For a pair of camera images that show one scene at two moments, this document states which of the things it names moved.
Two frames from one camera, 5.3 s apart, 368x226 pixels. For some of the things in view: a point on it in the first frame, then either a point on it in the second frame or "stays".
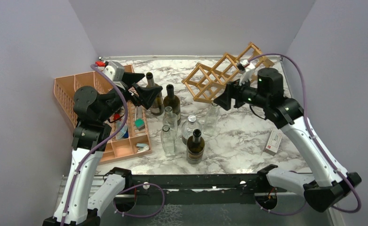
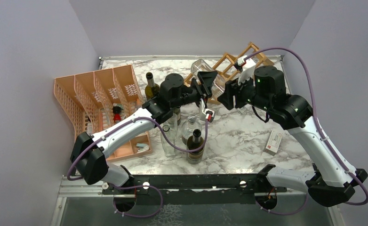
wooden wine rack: x=205 y=82 stays
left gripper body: x=134 y=98 to x=197 y=93
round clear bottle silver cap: x=188 y=128 stays
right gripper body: x=245 y=93 stays
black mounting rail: x=201 y=189 stays
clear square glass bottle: x=212 y=120 to x=199 y=65
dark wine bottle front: x=195 y=148 stays
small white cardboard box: x=273 y=142 stays
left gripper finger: x=131 y=77 to x=208 y=78
